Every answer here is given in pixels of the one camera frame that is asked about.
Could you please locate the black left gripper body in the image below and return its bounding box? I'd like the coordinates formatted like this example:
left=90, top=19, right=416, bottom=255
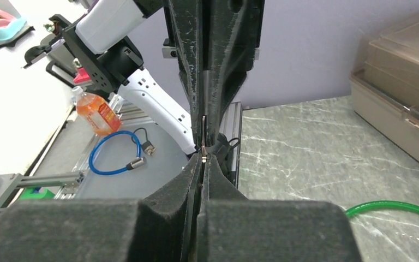
left=163, top=1, right=265, bottom=145

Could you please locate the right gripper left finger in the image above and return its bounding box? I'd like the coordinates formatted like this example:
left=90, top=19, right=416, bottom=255
left=0, top=154, right=202, bottom=261

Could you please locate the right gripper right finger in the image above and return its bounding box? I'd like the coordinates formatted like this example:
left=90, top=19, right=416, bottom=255
left=196, top=157, right=362, bottom=261

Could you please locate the green cable lock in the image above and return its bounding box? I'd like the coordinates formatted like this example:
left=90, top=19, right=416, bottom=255
left=345, top=200, right=419, bottom=218

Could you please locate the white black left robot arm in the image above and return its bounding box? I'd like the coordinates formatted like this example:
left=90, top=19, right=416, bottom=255
left=50, top=1, right=265, bottom=154

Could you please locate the orange drink bottle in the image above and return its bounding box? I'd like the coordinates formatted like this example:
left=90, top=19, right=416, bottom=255
left=72, top=86, right=121, bottom=136

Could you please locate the blue cable lock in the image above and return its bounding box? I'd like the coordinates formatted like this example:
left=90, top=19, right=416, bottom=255
left=88, top=129, right=159, bottom=178

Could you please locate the aluminium rail right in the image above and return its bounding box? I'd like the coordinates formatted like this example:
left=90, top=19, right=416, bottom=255
left=0, top=101, right=149, bottom=221

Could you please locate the brown translucent toolbox pink handle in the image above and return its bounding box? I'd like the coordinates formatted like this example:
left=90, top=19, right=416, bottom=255
left=350, top=12, right=419, bottom=162

